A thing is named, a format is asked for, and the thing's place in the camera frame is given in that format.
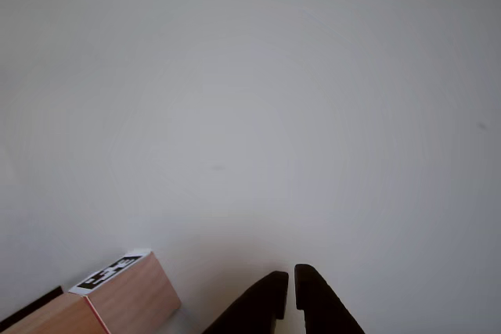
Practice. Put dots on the wooden cube with marker print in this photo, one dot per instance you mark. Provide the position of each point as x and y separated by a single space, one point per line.
137 299

